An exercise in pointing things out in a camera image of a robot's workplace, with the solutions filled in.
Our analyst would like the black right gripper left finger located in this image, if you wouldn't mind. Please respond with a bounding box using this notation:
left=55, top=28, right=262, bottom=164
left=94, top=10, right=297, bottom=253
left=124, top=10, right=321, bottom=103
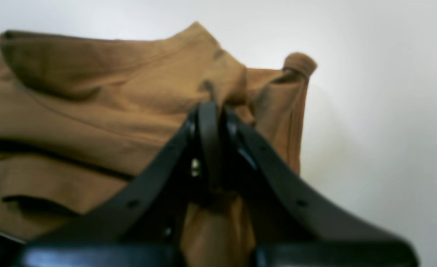
left=18, top=102, right=220, bottom=267

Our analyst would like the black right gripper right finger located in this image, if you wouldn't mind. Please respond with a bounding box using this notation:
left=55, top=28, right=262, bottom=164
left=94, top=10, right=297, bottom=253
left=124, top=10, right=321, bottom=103
left=221, top=108, right=419, bottom=267

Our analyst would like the brown t-shirt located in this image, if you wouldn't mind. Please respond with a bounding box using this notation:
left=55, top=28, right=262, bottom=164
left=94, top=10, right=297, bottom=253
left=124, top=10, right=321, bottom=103
left=0, top=22, right=318, bottom=267

